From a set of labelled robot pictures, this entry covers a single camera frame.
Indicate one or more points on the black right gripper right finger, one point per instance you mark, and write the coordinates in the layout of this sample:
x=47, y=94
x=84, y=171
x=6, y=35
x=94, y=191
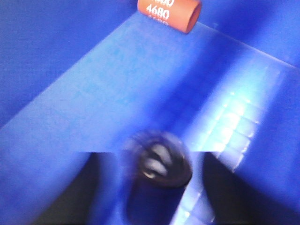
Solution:
x=234, y=202

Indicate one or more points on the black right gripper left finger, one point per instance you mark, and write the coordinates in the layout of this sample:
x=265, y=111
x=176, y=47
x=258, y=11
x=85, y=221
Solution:
x=90, y=198

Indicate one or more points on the dark red cylindrical capacitor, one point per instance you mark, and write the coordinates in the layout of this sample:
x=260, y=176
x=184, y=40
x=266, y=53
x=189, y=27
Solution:
x=156, y=168

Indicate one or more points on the blue bin lower centre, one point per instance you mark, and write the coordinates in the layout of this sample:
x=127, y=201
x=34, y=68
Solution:
x=83, y=76

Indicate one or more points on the orange cylindrical capacitor 4680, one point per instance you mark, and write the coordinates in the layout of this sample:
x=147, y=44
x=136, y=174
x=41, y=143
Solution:
x=181, y=15

